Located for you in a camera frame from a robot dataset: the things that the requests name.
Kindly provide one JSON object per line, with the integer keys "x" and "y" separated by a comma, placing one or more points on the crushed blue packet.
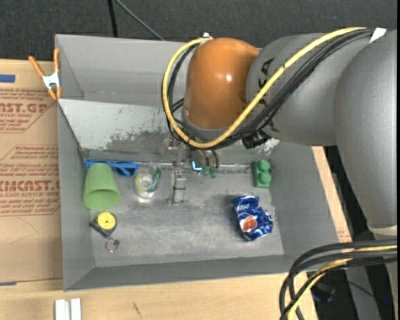
{"x": 251, "y": 218}

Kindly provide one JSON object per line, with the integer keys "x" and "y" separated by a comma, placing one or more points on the grey metal bin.
{"x": 186, "y": 232}

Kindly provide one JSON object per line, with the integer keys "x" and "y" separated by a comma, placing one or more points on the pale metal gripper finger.
{"x": 178, "y": 187}
{"x": 176, "y": 150}

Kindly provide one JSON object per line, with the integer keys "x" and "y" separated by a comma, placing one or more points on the yellow and black tape measure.
{"x": 106, "y": 221}

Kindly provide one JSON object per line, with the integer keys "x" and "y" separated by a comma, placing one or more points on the clear glass with green print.
{"x": 146, "y": 182}

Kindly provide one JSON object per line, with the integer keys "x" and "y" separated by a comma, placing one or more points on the green toy brick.
{"x": 262, "y": 175}

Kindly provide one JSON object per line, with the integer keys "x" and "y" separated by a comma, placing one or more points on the black cylinder on white bracket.
{"x": 253, "y": 140}

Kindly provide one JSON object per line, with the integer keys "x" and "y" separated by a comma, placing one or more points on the brown cardboard board, red print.
{"x": 23, "y": 232}

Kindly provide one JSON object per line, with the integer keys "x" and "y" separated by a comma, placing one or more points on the green plastic cup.
{"x": 100, "y": 188}

